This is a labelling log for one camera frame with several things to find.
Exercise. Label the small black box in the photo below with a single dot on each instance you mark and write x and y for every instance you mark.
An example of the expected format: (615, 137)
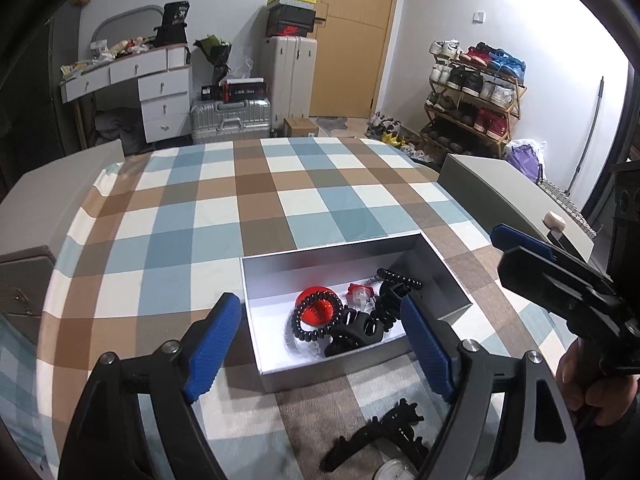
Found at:
(212, 93)

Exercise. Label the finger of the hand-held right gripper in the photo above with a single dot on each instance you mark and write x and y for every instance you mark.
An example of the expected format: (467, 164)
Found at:
(515, 239)
(550, 285)

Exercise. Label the black and red shoe box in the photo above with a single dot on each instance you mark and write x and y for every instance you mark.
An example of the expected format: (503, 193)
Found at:
(289, 30)

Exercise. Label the checked tablecloth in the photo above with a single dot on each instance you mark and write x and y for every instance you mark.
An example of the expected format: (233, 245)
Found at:
(250, 200)

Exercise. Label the grey floor mat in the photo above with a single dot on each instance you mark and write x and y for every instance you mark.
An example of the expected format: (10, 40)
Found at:
(332, 123)

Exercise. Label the wooden shoe rack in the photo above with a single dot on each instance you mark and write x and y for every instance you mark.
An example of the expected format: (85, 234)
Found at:
(515, 105)

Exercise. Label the black phone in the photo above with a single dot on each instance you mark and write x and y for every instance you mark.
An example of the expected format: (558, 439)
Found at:
(565, 244)

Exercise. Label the small black hair claw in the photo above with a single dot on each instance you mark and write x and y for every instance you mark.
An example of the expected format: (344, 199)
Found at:
(392, 301)
(350, 334)

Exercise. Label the pile of loose shoes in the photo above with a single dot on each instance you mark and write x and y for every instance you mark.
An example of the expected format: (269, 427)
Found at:
(395, 135)

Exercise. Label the black box with red stripe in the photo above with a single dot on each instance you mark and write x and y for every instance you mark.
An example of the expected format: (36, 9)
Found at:
(244, 89)

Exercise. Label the white wall switch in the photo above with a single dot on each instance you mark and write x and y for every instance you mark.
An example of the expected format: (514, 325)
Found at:
(478, 17)

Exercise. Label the long black pole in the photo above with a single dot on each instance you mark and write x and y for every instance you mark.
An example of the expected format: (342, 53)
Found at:
(590, 130)

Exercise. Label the person's right hand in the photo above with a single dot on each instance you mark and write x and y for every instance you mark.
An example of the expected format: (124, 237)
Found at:
(570, 380)

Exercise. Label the white dresser desk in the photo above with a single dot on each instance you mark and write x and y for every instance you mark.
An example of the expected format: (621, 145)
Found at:
(160, 95)

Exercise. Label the wooden door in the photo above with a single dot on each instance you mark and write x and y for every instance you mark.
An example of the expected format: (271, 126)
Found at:
(355, 50)

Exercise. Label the silver ribbed suitcase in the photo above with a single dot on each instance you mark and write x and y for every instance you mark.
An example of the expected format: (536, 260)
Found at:
(225, 120)

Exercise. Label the silver cardboard box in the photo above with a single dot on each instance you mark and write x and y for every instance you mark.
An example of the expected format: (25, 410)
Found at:
(280, 280)

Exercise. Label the small red-capped clear item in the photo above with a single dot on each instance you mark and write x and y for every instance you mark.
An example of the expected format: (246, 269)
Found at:
(360, 294)

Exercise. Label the round white button badge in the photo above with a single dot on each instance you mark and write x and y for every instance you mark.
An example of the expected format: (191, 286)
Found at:
(395, 471)

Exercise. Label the long black hair claw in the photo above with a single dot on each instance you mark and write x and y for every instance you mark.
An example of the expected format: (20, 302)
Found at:
(380, 432)

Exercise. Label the clutter of small desk things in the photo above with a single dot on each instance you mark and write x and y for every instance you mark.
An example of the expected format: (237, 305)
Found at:
(115, 50)

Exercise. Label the grey arched mirror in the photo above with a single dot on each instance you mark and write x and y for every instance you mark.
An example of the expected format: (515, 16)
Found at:
(130, 17)

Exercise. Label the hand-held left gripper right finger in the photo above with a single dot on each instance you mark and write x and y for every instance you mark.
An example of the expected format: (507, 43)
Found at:
(427, 350)

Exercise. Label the white upright suitcase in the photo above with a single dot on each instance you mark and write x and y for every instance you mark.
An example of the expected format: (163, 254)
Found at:
(290, 80)

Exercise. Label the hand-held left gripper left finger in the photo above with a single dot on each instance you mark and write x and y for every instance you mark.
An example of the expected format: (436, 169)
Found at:
(212, 347)

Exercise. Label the purple bag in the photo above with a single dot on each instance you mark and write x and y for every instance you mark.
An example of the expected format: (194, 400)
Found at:
(525, 160)

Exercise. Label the small brown cardboard box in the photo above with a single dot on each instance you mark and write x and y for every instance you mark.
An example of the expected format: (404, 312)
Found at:
(300, 127)

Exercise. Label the black wrapped bouquet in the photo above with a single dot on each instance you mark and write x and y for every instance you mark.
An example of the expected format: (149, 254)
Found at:
(215, 57)

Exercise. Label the rows of sneakers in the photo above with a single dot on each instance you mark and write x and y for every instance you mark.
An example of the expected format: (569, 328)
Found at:
(470, 82)

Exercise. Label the black paper bag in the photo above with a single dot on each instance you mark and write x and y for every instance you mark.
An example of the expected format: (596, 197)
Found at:
(171, 25)

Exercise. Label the small pink round case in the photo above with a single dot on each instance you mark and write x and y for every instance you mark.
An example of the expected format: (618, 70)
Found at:
(555, 221)

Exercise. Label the large grey storage box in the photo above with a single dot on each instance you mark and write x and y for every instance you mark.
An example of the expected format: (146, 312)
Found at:
(490, 185)

